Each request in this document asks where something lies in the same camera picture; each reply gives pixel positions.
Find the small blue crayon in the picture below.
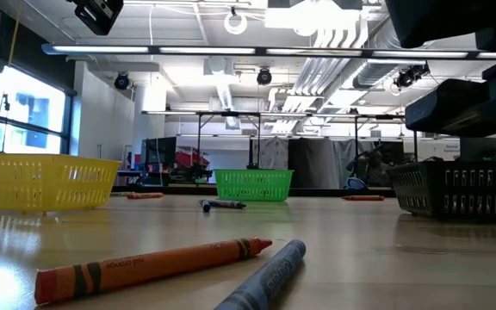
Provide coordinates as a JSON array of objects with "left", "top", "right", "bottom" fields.
[{"left": 207, "top": 198, "right": 247, "bottom": 210}]

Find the black monitor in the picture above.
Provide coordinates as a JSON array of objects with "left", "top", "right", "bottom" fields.
[
  {"left": 460, "top": 136, "right": 496, "bottom": 163},
  {"left": 143, "top": 136, "right": 177, "bottom": 167}
]

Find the black ceiling spotlight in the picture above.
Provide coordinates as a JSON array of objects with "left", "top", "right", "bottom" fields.
[
  {"left": 393, "top": 63, "right": 431, "bottom": 90},
  {"left": 255, "top": 67, "right": 273, "bottom": 86},
  {"left": 114, "top": 71, "right": 131, "bottom": 91}
]

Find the black plastic basket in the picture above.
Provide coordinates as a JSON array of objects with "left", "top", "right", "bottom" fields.
[{"left": 385, "top": 159, "right": 496, "bottom": 223}]

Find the person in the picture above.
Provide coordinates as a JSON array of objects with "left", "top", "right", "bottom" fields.
[{"left": 356, "top": 148, "right": 390, "bottom": 187}]

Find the dark curtain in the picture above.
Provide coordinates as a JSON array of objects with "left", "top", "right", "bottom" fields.
[{"left": 288, "top": 137, "right": 340, "bottom": 189}]

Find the white hanging cloth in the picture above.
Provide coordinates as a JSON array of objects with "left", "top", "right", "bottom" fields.
[{"left": 251, "top": 136, "right": 291, "bottom": 171}]

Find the green plastic basket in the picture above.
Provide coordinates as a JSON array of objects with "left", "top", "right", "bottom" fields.
[{"left": 213, "top": 168, "right": 295, "bottom": 202}]

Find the LED light bar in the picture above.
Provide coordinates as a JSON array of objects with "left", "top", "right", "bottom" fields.
[{"left": 40, "top": 41, "right": 496, "bottom": 60}]

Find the yellow plastic basket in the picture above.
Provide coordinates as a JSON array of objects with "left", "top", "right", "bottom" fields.
[{"left": 0, "top": 152, "right": 122, "bottom": 214}]

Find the large window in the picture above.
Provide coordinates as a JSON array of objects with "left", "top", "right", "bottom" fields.
[{"left": 0, "top": 64, "right": 67, "bottom": 155}]

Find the black workstation frame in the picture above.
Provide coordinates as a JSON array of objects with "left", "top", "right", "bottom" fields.
[
  {"left": 353, "top": 113, "right": 420, "bottom": 164},
  {"left": 141, "top": 109, "right": 310, "bottom": 170}
]

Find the silver ventilation duct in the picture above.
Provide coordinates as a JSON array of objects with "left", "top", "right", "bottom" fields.
[{"left": 350, "top": 12, "right": 408, "bottom": 90}]

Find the black aluminium table frame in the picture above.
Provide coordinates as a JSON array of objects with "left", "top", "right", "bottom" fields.
[{"left": 110, "top": 183, "right": 398, "bottom": 199}]

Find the white ring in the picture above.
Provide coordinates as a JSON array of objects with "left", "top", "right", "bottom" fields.
[{"left": 223, "top": 10, "right": 249, "bottom": 36}]

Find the yellow cable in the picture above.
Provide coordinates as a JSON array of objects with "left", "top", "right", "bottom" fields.
[{"left": 6, "top": 0, "right": 22, "bottom": 68}]

